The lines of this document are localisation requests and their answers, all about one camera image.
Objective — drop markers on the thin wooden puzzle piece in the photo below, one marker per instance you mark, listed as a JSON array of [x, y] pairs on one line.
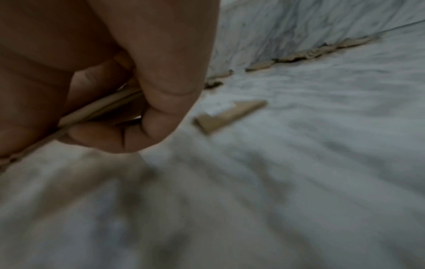
[[99, 104]]

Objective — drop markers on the person's right hand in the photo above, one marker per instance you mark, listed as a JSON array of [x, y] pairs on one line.
[[49, 39]]

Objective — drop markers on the angular wooden puzzle piece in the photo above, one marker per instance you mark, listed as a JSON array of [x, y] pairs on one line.
[[229, 115]]

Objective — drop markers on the row of wooden puzzle pieces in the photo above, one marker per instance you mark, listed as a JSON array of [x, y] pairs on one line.
[[298, 55]]

